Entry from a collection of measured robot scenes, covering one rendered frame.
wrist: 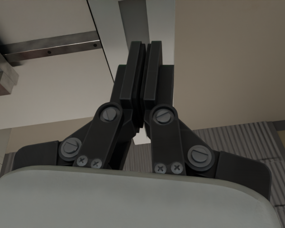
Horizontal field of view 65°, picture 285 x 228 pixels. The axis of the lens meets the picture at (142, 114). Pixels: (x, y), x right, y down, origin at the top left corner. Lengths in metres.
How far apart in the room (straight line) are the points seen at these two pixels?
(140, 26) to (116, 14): 0.03
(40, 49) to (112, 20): 0.22
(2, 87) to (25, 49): 0.08
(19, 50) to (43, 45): 0.05
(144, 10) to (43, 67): 0.32
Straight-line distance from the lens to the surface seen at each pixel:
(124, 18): 0.28
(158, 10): 0.28
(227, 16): 1.58
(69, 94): 0.61
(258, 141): 2.76
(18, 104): 0.68
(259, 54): 1.93
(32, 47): 0.48
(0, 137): 1.02
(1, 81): 0.48
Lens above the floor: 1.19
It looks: 33 degrees down
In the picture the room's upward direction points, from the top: 174 degrees clockwise
